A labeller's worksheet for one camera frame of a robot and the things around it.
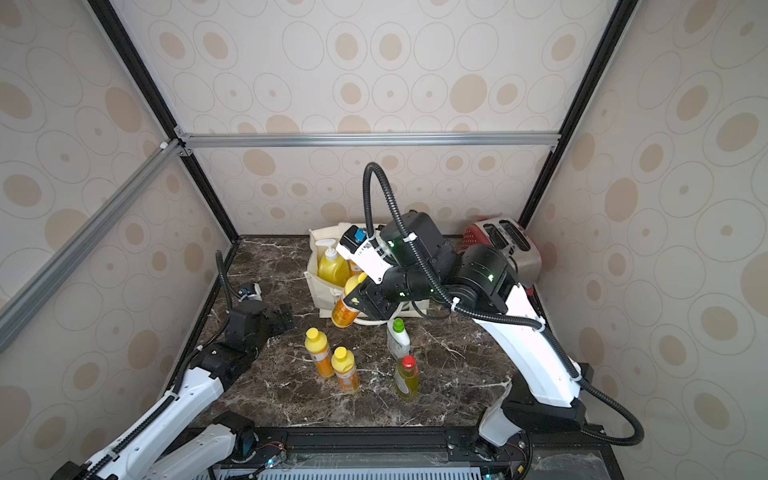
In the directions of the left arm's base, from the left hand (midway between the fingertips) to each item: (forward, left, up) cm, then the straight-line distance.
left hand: (285, 306), depth 80 cm
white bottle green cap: (-8, -31, -3) cm, 32 cm away
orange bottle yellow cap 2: (-12, -11, +2) cm, 17 cm away
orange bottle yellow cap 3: (-17, -18, +3) cm, 25 cm away
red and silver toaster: (+22, -70, 0) cm, 73 cm away
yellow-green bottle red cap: (-18, -33, -2) cm, 37 cm away
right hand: (-10, -24, +25) cm, 36 cm away
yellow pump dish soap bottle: (+11, -12, +3) cm, 16 cm away
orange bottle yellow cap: (+14, -18, -2) cm, 23 cm away
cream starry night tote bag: (+6, -10, -5) cm, 13 cm away
